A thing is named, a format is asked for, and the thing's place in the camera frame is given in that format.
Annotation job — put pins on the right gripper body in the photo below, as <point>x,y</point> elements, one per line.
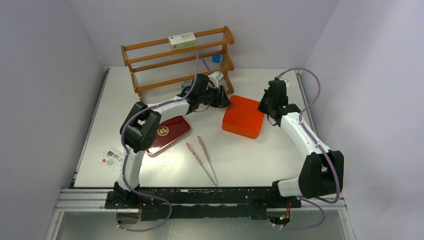
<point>265,103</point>

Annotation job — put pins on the pink tongs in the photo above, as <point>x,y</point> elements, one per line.
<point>205,161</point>

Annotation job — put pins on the orange box lid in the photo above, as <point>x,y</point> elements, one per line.
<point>243,111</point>

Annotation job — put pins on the blue cube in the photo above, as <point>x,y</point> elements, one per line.
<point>217,58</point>

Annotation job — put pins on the black base frame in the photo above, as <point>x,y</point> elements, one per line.
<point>157,203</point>

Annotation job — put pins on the wooden three-tier shelf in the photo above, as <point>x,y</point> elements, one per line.
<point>154,64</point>

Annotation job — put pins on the orange compartment box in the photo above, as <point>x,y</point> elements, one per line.
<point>248,131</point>

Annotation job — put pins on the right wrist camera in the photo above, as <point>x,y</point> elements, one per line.
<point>287,83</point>

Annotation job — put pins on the clear plastic bag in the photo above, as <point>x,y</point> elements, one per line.
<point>113,158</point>

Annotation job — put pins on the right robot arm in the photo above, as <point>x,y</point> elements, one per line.
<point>322,170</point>

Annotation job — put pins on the dark red tray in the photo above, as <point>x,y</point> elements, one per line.
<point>169,133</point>

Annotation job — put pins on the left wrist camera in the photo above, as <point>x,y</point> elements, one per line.
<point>215,78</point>

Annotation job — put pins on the blue lidded jar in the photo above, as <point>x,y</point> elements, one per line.
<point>186,85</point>

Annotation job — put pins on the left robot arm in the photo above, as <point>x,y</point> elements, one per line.
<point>140,127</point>

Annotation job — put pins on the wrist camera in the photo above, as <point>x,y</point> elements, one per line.
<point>215,78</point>
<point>287,83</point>

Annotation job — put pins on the white green box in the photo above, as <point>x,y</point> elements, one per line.
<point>182,41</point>

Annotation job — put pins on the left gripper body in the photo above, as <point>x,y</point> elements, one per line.
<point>212,97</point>

